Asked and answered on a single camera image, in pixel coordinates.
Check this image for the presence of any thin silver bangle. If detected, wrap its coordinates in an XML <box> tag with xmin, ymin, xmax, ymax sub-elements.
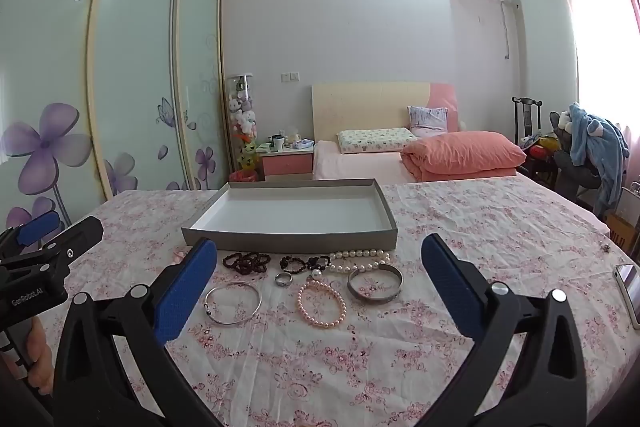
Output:
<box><xmin>204</xmin><ymin>285</ymin><xmax>263</xmax><ymax>326</ymax></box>

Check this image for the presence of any plush toy display tube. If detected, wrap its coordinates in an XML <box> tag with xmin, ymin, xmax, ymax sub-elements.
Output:
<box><xmin>226</xmin><ymin>73</ymin><xmax>258</xmax><ymax>172</ymax></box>

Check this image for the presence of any smartphone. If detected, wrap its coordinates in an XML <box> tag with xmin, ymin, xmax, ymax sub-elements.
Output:
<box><xmin>614</xmin><ymin>263</ymin><xmax>640</xmax><ymax>330</ymax></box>

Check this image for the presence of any bed with beige headboard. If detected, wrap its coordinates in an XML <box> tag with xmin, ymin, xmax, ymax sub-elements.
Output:
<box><xmin>311</xmin><ymin>82</ymin><xmax>613</xmax><ymax>235</ymax></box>

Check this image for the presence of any blue plush robe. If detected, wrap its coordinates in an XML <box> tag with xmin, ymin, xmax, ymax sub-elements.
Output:
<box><xmin>567</xmin><ymin>103</ymin><xmax>630</xmax><ymax>218</ymax></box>

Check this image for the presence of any floral sliding-door wardrobe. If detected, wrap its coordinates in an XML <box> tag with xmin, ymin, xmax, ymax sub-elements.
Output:
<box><xmin>0</xmin><ymin>0</ymin><xmax>223</xmax><ymax>228</ymax></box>

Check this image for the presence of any pink pearl bracelet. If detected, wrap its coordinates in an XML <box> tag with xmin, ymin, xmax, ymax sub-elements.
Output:
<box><xmin>297</xmin><ymin>280</ymin><xmax>347</xmax><ymax>329</ymax></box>

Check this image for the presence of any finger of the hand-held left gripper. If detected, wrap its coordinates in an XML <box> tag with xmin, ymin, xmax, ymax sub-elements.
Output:
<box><xmin>0</xmin><ymin>211</ymin><xmax>62</xmax><ymax>258</ymax></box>
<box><xmin>30</xmin><ymin>216</ymin><xmax>104</xmax><ymax>275</ymax></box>

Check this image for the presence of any dark red bead bracelet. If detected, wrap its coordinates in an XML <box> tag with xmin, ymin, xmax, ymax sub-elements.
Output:
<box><xmin>222</xmin><ymin>251</ymin><xmax>271</xmax><ymax>276</ymax></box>

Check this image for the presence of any pile of colourful toys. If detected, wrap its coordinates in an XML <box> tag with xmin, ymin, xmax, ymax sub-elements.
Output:
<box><xmin>520</xmin><ymin>134</ymin><xmax>558</xmax><ymax>162</ymax></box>

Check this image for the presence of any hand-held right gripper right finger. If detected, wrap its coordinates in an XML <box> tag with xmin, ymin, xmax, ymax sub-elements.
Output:
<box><xmin>415</xmin><ymin>234</ymin><xmax>588</xmax><ymax>427</ymax></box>

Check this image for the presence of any lilac pillow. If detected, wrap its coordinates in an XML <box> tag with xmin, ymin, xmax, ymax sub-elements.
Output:
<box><xmin>407</xmin><ymin>106</ymin><xmax>449</xmax><ymax>132</ymax></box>

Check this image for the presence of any black bead bracelet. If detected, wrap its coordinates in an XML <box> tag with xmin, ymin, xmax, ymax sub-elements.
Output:
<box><xmin>279</xmin><ymin>255</ymin><xmax>332</xmax><ymax>276</ymax></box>

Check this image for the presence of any dark wooden chair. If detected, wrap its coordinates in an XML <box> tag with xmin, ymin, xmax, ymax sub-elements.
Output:
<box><xmin>511</xmin><ymin>97</ymin><xmax>543</xmax><ymax>145</ymax></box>

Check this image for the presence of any person's left hand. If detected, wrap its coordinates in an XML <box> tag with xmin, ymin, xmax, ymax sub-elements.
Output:
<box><xmin>24</xmin><ymin>316</ymin><xmax>55</xmax><ymax>397</ymax></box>

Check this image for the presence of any white conduit pipe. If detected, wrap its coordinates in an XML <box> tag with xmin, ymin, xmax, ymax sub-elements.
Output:
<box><xmin>501</xmin><ymin>0</ymin><xmax>521</xmax><ymax>60</ymax></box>

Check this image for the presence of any pink floral tablecloth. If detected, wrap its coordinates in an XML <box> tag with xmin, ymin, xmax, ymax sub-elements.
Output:
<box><xmin>0</xmin><ymin>184</ymin><xmax>640</xmax><ymax>427</ymax></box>

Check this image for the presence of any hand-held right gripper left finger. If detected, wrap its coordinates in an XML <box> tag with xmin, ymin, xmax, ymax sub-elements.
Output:
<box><xmin>52</xmin><ymin>238</ymin><xmax>223</xmax><ymax>427</ymax></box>

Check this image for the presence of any grey metal cuff bangle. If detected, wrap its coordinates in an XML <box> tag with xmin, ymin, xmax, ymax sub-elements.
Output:
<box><xmin>347</xmin><ymin>263</ymin><xmax>404</xmax><ymax>305</ymax></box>

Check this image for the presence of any pink curtain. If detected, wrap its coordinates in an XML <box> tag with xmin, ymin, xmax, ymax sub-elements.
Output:
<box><xmin>552</xmin><ymin>0</ymin><xmax>640</xmax><ymax>118</ymax></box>

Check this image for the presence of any cardboard box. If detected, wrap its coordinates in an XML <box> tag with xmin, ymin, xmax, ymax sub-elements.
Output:
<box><xmin>606</xmin><ymin>213</ymin><xmax>640</xmax><ymax>258</ymax></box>

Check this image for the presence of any pink and beige nightstand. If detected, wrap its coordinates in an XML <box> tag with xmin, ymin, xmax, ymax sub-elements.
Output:
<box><xmin>257</xmin><ymin>142</ymin><xmax>316</xmax><ymax>182</ymax></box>

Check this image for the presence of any coral folded duvet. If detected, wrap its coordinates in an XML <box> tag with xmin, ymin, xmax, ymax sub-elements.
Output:
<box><xmin>400</xmin><ymin>131</ymin><xmax>527</xmax><ymax>182</ymax></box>

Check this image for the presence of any grey cardboard tray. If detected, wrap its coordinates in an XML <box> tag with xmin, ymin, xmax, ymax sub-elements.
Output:
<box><xmin>181</xmin><ymin>178</ymin><xmax>399</xmax><ymax>254</ymax></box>

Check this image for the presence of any white pearl necklace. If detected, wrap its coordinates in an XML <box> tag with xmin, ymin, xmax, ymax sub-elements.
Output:
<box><xmin>327</xmin><ymin>248</ymin><xmax>392</xmax><ymax>276</ymax></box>

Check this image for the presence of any floral print pillow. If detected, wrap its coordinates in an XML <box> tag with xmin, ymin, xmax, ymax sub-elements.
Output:
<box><xmin>336</xmin><ymin>127</ymin><xmax>416</xmax><ymax>155</ymax></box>

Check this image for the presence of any grey office chair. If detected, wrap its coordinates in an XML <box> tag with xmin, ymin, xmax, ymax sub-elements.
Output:
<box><xmin>550</xmin><ymin>111</ymin><xmax>601</xmax><ymax>208</ymax></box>

